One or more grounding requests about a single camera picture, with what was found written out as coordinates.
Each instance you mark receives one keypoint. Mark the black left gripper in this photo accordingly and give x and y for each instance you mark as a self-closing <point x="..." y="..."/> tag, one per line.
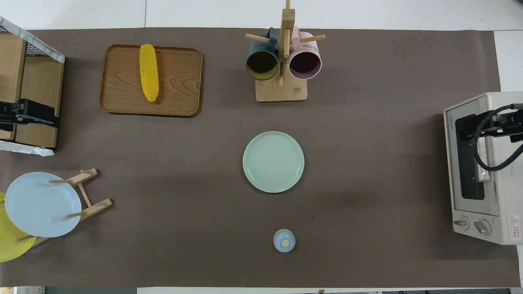
<point x="10" y="112"/>

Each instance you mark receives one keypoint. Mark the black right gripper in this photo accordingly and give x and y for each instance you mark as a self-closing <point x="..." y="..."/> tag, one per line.
<point x="512" y="124"/>

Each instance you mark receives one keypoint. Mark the white toaster oven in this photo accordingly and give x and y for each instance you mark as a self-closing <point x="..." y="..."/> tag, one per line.
<point x="504" y="196"/>

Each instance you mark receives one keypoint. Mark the yellow corn cob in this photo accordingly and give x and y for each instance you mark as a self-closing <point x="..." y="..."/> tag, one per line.
<point x="149" y="71"/>

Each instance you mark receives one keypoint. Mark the light green plate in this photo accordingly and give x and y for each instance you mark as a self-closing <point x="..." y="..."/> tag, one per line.
<point x="273" y="161"/>

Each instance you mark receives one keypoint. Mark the white checked cloth liner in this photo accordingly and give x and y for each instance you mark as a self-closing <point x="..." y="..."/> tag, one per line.
<point x="41" y="45"/>

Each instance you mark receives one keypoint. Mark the light blue plate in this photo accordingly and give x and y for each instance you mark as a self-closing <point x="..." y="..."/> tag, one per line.
<point x="41" y="204"/>

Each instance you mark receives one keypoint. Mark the wooden plate rack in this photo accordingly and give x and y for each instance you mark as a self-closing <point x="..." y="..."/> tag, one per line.
<point x="96" y="206"/>

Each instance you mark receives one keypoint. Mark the yellow plate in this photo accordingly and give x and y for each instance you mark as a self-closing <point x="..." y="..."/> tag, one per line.
<point x="10" y="247"/>

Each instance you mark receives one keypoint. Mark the brown table mat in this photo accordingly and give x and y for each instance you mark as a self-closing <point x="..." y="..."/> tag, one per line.
<point x="367" y="183"/>

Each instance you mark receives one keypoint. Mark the brown wooden tray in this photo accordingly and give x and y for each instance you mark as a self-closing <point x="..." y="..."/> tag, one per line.
<point x="175" y="81"/>

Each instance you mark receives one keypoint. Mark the pink mug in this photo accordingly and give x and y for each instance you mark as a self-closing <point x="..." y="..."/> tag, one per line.
<point x="305" y="65"/>

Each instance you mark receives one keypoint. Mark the wooden mug tree stand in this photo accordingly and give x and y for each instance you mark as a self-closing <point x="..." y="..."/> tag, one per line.
<point x="282" y="92"/>

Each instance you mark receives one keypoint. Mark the dark blue mug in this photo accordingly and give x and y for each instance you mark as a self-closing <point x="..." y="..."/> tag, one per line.
<point x="261" y="65"/>

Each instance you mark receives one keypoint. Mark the small blue call bell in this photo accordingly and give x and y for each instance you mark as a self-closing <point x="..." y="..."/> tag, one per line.
<point x="284" y="241"/>

